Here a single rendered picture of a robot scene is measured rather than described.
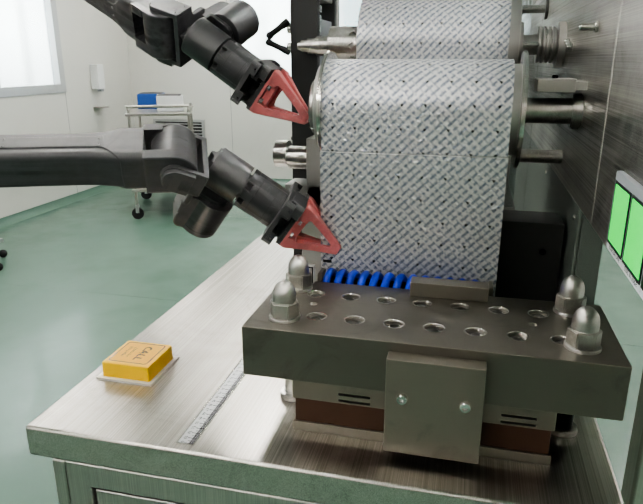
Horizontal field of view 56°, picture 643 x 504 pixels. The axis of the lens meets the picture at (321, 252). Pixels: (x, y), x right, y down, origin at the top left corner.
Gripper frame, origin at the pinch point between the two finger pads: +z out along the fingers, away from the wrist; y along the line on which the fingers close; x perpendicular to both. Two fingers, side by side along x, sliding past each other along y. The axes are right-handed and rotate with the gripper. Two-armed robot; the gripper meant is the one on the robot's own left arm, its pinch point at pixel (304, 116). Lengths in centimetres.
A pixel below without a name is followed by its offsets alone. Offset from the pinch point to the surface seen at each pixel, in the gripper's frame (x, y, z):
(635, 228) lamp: 16, 38, 31
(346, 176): -1.1, 8.8, 10.1
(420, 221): -0.1, 8.9, 21.3
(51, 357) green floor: -189, -136, -55
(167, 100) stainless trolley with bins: -142, -405, -161
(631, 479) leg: -17, -5, 76
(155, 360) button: -35.1, 18.2, 4.1
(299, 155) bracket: -5.1, -0.4, 2.5
